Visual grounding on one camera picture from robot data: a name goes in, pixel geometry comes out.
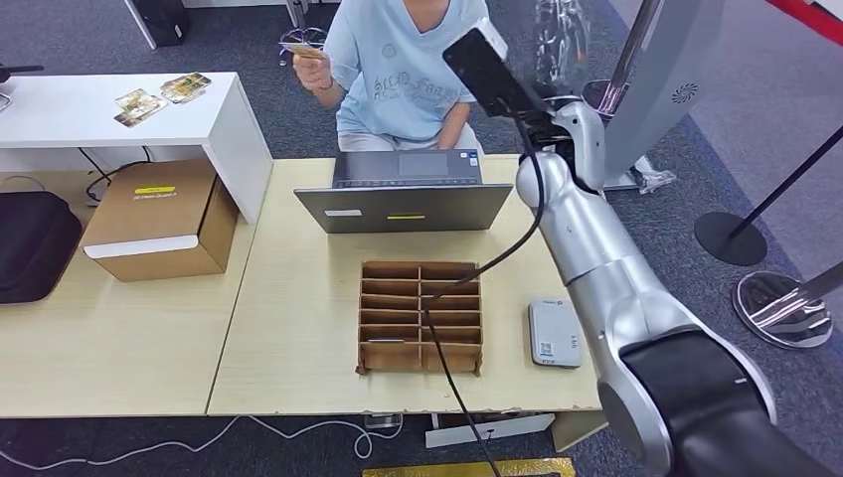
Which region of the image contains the brown cardboard box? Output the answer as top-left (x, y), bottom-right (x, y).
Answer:
top-left (79, 157), bottom-right (240, 284)

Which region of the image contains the black floor cabinet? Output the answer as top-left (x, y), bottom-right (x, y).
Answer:
top-left (124, 0), bottom-right (193, 52)

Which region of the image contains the white side desk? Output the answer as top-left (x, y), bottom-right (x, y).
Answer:
top-left (0, 71), bottom-right (274, 227)

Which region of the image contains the chrome stanchion post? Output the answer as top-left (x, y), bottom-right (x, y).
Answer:
top-left (582, 0), bottom-right (663, 122)

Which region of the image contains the grey laptop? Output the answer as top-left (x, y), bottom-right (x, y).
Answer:
top-left (293, 149), bottom-right (515, 236)

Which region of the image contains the black cable under desk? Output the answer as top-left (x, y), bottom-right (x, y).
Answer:
top-left (78, 147), bottom-right (154, 204)

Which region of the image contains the yellow autumn-tree hotel card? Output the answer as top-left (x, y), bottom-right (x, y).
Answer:
top-left (278, 41), bottom-right (326, 63)

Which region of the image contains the crumpled clear plastic bag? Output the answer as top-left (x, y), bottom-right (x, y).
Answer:
top-left (631, 155), bottom-right (678, 196)

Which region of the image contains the red barrier belt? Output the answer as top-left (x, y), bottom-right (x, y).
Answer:
top-left (766, 0), bottom-right (843, 48)

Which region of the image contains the silver kiosk stand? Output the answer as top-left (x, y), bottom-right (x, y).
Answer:
top-left (588, 0), bottom-right (726, 192)

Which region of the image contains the black soft case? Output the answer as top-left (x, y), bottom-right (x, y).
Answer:
top-left (0, 191), bottom-right (84, 306)

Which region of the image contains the black camera cable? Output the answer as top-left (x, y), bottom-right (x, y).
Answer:
top-left (419, 108), bottom-right (547, 477)

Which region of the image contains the person's right hand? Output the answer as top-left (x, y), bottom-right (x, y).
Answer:
top-left (291, 47), bottom-right (335, 92)

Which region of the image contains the grey card reader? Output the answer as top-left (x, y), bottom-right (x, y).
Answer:
top-left (527, 297), bottom-right (586, 370)

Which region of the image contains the chrome stool base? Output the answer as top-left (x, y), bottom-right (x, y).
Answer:
top-left (278, 0), bottom-right (333, 68)

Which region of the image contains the white floor cable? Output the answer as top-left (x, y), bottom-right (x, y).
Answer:
top-left (0, 414), bottom-right (405, 473)

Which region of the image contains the wooden desk leg panel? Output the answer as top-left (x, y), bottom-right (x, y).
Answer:
top-left (552, 410), bottom-right (609, 454)

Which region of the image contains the chrome stanchion with mirror base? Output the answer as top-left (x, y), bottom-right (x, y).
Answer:
top-left (732, 261), bottom-right (843, 350)

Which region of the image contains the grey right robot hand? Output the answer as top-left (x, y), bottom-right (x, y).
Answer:
top-left (530, 0), bottom-right (592, 101)

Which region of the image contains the wooden slotted card organizer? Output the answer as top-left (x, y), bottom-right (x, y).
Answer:
top-left (355, 260), bottom-right (483, 378)

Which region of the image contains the person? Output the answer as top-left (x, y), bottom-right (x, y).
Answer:
top-left (291, 0), bottom-right (492, 154)

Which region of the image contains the black stanchion with round base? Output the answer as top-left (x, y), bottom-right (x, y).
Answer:
top-left (694, 126), bottom-right (843, 268)

